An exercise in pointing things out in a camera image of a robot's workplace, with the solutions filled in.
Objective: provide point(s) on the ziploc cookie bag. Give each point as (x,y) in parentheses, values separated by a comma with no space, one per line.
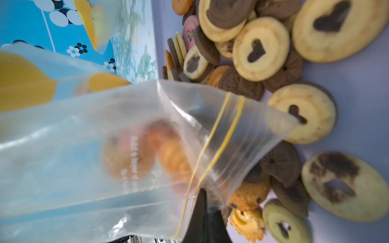
(88,157)

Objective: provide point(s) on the ziploc bag of cookies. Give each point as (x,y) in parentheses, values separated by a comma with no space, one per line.
(100,20)

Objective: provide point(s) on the lilac rectangular tray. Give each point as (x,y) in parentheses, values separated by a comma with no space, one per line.
(360,86)

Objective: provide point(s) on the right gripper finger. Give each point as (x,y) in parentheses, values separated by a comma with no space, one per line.
(206,227)

